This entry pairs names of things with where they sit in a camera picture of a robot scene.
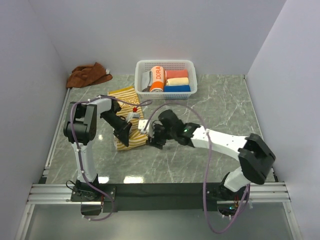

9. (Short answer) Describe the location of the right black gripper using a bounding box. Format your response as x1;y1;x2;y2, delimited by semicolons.
146;122;176;150

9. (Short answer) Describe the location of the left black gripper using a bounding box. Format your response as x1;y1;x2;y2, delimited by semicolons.
101;111;133;147

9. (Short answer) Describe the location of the yellow striped Doraemon towel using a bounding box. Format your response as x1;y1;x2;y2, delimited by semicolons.
108;86;148;151

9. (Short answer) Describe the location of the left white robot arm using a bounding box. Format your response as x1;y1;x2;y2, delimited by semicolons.
63;95;132;202

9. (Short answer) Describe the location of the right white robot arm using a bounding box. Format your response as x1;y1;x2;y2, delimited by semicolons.
138;110;276;201

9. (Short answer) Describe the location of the black base beam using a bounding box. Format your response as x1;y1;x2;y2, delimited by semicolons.
70;182;251;216

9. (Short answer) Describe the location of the blue rolled towel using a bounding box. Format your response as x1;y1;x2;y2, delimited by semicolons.
163;85;191;93

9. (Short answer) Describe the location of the grey rolled towel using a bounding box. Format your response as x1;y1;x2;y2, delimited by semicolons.
141;70;153;92

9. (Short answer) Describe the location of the cream rolled towel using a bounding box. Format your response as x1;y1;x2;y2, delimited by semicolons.
165;77;189;86

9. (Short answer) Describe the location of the orange white rolled towel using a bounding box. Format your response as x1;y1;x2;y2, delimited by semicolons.
149;66;166;93

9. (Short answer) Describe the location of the brown crumpled towel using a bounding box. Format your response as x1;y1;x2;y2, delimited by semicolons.
65;62;113;89

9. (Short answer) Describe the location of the white plastic basket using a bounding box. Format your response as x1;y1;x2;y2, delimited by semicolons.
134;60;198;100

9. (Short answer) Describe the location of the red rolled towel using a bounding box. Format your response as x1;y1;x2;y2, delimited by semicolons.
165;69;189;79

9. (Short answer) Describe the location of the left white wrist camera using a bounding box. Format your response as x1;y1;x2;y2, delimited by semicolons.
125;107;140;122

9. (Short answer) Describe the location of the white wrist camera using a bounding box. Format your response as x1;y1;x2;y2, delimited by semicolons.
125;107;140;122
138;119;153;137

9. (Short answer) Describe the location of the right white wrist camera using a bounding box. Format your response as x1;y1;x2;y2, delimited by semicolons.
138;119;153;137

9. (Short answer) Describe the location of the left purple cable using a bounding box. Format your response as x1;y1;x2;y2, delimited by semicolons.
70;96;153;222

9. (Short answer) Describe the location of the aluminium rail frame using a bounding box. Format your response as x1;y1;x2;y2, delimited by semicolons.
14;87;301;240

